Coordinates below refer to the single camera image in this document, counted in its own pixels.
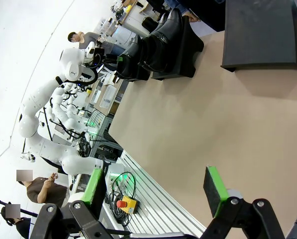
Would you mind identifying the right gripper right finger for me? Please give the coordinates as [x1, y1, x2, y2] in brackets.
[200, 165, 286, 239]

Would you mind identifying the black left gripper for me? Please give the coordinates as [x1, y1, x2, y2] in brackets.
[93, 46, 124, 66]

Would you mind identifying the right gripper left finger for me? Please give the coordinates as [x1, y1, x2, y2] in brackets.
[30, 168, 133, 239]

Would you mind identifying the black leather ankle shoe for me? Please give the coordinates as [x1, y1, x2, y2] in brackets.
[137, 7, 184, 73]
[113, 12, 169, 82]

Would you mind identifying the person in brown shirt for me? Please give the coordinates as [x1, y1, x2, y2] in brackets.
[16, 169, 68, 209]

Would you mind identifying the black metal shoe stand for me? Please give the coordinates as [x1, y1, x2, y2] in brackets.
[150, 14, 205, 81]
[220, 0, 297, 73]

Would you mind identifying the person in black clothes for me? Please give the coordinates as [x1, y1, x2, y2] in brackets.
[0, 203, 33, 239]

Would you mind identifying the white cabinet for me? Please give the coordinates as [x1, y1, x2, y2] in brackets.
[112, 13, 150, 47]

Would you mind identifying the man in grey shirt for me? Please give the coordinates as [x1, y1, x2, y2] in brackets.
[67, 31, 119, 58]

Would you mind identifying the yellow emergency stop button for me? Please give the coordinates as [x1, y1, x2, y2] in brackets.
[116, 195, 140, 215]

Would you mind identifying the clear plastic box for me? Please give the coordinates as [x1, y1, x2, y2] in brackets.
[99, 84, 117, 109]

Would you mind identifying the black stool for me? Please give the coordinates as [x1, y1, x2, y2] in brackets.
[141, 16, 159, 32]

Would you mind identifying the small white device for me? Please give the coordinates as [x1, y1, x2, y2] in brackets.
[20, 153, 36, 163]

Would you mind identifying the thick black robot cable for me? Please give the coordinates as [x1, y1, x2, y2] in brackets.
[56, 53, 100, 87]

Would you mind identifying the coiled black cable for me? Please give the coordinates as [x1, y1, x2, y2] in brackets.
[108, 171, 137, 227]

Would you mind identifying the aluminium rail frame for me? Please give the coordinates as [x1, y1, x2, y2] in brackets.
[98, 149, 206, 239]

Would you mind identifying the black camera boom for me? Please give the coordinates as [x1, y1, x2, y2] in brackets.
[0, 191, 38, 219]

